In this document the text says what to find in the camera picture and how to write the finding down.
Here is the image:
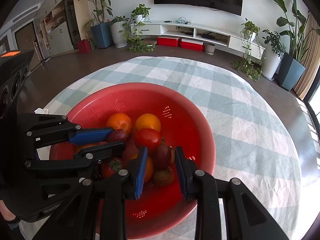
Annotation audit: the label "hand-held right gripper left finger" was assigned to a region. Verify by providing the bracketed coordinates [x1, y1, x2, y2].
[32, 146, 148, 240]

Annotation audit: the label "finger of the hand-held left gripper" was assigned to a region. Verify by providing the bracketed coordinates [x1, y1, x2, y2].
[24, 141, 127, 201]
[24, 113, 115, 147]

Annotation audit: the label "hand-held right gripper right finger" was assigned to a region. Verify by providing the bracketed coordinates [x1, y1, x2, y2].
[174, 146, 290, 240]

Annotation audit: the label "dimpled tangerine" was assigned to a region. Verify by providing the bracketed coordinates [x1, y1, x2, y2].
[130, 154, 155, 183]
[107, 113, 133, 135]

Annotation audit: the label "smooth round orange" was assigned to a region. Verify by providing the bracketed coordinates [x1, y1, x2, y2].
[135, 113, 162, 132]
[74, 142, 100, 154]

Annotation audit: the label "red tomato with green calyx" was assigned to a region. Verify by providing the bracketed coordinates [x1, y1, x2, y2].
[101, 157, 124, 180]

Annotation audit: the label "reddish purple plum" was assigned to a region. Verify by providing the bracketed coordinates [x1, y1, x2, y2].
[107, 129, 128, 143]

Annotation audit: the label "plain red tomato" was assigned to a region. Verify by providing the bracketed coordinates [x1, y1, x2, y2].
[134, 128, 162, 151]

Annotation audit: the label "red plastic basin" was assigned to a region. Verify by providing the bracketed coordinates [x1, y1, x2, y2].
[49, 82, 217, 240]

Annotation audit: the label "person's left hand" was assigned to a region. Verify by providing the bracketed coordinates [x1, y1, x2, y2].
[0, 200, 16, 221]

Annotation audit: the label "checked green white tablecloth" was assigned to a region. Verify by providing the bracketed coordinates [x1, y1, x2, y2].
[35, 56, 303, 240]

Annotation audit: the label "tall tree in blue pot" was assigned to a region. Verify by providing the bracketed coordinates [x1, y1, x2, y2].
[74, 0, 114, 50]

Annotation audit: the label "plant in white ribbed pot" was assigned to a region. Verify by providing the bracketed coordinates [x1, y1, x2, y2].
[109, 16, 130, 48]

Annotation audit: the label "brown entrance door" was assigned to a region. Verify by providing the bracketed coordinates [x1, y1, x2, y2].
[14, 21, 42, 65]

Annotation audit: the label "red storage box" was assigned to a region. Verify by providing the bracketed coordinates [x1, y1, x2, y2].
[157, 36, 181, 47]
[180, 39, 204, 52]

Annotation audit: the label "dark tall cabinet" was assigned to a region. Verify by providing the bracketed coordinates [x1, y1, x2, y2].
[62, 0, 82, 49]

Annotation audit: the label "trailing pothos in white pot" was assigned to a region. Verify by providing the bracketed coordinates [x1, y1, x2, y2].
[232, 18, 267, 82]
[124, 4, 157, 53]

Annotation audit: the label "small grey round pot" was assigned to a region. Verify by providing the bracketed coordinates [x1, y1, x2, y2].
[204, 42, 216, 55]

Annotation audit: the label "white air vent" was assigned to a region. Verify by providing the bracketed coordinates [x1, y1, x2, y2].
[12, 4, 40, 23]

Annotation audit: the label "leafy plant in tall white pot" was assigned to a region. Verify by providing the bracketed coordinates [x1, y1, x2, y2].
[261, 29, 287, 81]

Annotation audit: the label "white television cabinet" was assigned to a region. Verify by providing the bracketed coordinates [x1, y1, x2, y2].
[130, 21, 266, 55]

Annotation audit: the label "large-leaf plant in grey-blue pot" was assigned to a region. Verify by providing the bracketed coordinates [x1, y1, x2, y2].
[262, 0, 320, 92]

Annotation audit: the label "glass sliding door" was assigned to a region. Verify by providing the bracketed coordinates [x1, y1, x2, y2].
[304, 90, 320, 170]

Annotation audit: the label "beige curtain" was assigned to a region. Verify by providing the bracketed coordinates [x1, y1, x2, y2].
[292, 11, 320, 100]

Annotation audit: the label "beige wall cabinet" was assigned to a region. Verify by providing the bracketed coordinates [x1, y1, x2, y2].
[34, 0, 75, 58]

